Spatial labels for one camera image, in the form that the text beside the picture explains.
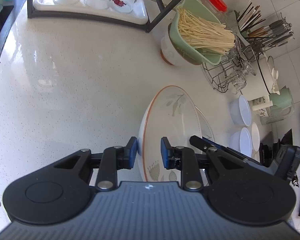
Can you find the white plate with grey leaves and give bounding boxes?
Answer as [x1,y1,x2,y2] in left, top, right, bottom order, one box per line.
[196,106,215,141]

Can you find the white bowl with leaf pattern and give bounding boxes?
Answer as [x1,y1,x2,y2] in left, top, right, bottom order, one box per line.
[137,85,202,182]

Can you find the clear plastic bowl near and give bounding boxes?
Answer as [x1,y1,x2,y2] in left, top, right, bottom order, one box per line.
[229,127,252,157]

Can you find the clear plastic bowl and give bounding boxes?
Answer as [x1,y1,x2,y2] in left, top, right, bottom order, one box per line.
[230,95,252,127]
[229,127,252,157]

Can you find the small white ceramic bowl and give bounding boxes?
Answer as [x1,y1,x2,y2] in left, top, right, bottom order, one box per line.
[251,122,260,152]

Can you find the clear plastic bowl far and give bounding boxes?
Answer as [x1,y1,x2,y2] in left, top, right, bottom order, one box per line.
[230,95,252,127]

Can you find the green glass pitcher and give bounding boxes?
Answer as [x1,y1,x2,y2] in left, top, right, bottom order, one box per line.
[260,86,294,125]

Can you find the floral ceramic mug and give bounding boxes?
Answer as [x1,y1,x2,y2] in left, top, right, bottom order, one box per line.
[252,97,273,117]

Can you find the white electric cooking pot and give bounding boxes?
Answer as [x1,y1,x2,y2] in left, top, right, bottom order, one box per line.
[257,56,280,95]

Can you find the white bowl with brown base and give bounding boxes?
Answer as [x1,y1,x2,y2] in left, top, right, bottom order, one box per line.
[160,24,202,67]

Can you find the bundle of dry noodles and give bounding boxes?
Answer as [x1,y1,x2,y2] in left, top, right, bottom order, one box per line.
[178,8,235,55]

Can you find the chopstick holder with chopsticks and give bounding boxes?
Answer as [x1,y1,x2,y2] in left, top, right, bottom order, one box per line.
[234,0,265,37]

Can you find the red lid plastic jar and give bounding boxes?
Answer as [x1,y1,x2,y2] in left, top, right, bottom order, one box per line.
[204,0,228,22]

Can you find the black dish rack shelf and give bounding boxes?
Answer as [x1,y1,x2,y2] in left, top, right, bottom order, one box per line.
[27,0,182,33]

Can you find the green colander basket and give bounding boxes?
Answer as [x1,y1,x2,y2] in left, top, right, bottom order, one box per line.
[169,0,235,66]

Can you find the wire glass drying rack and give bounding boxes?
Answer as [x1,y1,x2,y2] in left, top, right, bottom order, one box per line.
[202,36,261,93]

